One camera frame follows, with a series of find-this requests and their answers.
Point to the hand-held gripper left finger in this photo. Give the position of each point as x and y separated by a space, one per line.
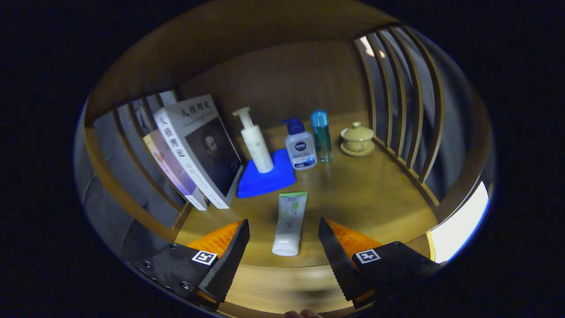
228 263

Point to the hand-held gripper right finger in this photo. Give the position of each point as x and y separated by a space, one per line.
339 260

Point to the wooden drawer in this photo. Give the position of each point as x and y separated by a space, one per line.
282 289

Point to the white green cleanser tube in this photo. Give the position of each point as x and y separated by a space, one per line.
289 221

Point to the wooden countertop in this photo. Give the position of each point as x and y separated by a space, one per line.
366 190

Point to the wooden cabinet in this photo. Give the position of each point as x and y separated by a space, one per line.
287 79

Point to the blue folded cloth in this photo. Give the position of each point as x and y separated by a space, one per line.
267 181

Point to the purple book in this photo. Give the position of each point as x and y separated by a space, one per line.
170 165

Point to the white book with portrait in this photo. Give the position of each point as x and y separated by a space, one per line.
203 150

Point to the white bottle blue pump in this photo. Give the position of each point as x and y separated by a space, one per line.
300 148

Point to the teal glass bottle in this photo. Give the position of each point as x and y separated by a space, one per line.
323 137

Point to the yellow lidded teacup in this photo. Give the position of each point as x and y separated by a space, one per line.
357 137

